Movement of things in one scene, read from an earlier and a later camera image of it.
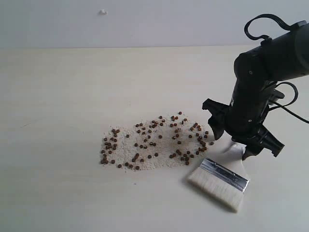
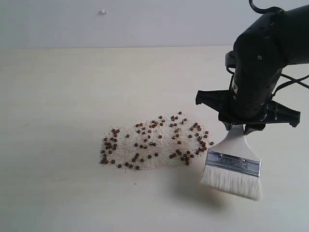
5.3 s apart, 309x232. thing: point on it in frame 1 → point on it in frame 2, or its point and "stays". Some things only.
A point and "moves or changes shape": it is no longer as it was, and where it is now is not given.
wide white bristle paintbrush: [222, 177] moves or changes shape
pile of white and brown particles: [162, 141] stays
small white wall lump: [102, 12] stays
